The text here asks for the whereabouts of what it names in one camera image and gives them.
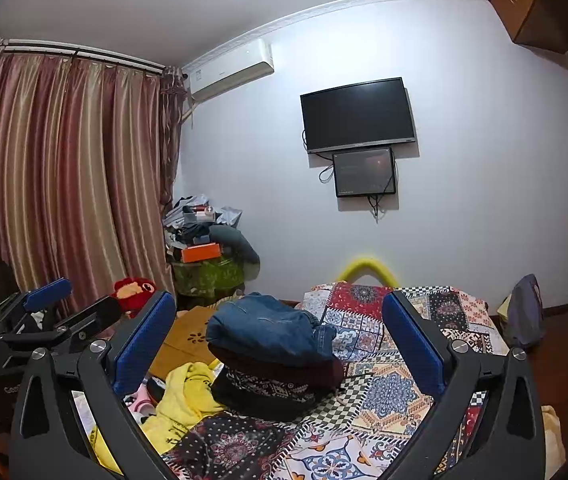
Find patchwork printed bedspread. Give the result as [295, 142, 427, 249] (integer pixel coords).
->
[161, 282, 511, 480]

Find folded maroon garment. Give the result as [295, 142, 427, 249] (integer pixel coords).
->
[211, 342, 346, 389]

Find wooden stool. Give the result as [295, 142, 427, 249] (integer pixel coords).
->
[148, 304, 231, 382]

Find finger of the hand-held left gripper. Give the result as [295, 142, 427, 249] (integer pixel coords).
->
[0, 295, 128, 350]
[0, 279, 74, 327]

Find pile of clutter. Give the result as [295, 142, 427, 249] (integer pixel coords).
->
[162, 193, 245, 262]

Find black wall television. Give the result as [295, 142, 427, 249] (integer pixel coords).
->
[299, 77, 418, 155]

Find red plush toy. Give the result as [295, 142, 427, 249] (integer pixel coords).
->
[112, 276, 158, 317]

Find small wall monitor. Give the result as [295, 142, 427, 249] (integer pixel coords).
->
[333, 147, 398, 198]

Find blue denim jacket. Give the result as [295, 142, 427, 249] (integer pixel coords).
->
[205, 292, 340, 367]

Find striped pink curtain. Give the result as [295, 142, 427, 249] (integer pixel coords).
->
[0, 37, 188, 322]

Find yellow garment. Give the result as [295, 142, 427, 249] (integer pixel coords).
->
[91, 361, 226, 479]

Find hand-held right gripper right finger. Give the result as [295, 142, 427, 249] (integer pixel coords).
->
[383, 290, 548, 480]

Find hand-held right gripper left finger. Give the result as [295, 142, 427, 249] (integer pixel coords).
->
[9, 290, 181, 480]

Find orange box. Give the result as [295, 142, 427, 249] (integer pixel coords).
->
[181, 242, 224, 264]

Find yellow foam arch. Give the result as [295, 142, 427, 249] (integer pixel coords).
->
[339, 256, 400, 289]

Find white air conditioner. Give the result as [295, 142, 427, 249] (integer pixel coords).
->
[182, 38, 275, 107]

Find black monitor cable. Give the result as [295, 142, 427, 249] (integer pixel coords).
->
[367, 189, 391, 222]

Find grey purple backpack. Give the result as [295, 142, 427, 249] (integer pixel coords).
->
[506, 274, 546, 351]

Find black television cable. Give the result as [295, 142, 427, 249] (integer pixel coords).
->
[303, 129, 336, 184]

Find folded black white patterned garment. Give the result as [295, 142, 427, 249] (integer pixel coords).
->
[223, 367, 338, 404]

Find cream bed sheet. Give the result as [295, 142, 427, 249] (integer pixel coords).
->
[541, 404, 568, 480]

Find curtain rail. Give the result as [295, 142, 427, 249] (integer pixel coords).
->
[0, 36, 185, 79]

